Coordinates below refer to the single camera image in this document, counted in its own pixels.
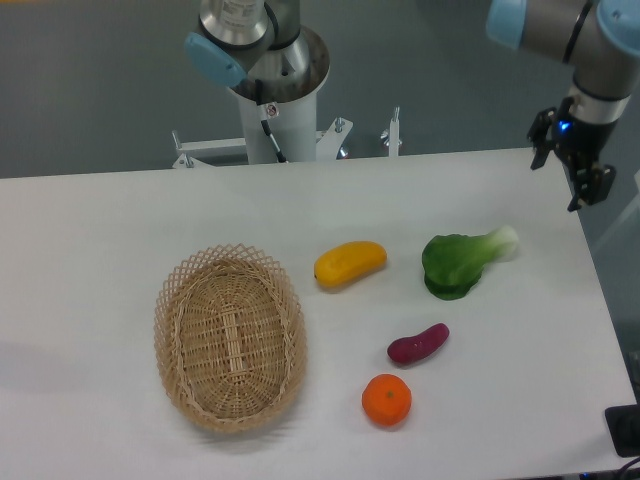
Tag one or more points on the yellow mango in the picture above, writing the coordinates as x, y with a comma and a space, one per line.
348, 262

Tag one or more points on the purple sweet potato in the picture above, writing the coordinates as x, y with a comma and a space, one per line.
409, 350

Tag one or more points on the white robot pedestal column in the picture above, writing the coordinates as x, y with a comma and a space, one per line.
280, 92

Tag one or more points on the green bok choy vegetable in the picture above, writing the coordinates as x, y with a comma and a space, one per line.
453, 264

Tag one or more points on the white metal base frame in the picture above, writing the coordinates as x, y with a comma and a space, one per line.
328, 146

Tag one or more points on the orange mandarin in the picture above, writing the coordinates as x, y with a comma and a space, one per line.
386, 400

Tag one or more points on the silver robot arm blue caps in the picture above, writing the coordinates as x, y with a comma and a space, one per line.
599, 39

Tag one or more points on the black device at table edge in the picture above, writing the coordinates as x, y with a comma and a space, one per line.
623, 426

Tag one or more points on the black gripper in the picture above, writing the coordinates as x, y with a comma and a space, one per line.
577, 144

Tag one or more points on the woven wicker basket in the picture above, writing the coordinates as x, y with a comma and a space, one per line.
230, 339

